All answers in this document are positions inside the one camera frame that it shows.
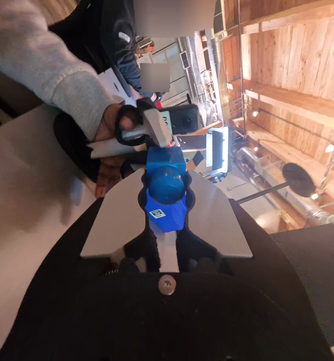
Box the black round disc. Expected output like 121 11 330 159
282 163 316 198

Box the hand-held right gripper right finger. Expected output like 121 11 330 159
183 169 253 259

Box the light panel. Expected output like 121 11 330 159
205 126 231 172

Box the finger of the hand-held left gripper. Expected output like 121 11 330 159
143 108 173 148

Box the black overhead pole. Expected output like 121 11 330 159
236 180 290 204

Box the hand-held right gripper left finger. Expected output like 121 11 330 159
80 168 152 258

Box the person's left hand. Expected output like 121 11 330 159
94 103 145 198

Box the blue cube with round knob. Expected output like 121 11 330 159
144 146 189 233

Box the person's left forearm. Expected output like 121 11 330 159
0 0 122 141

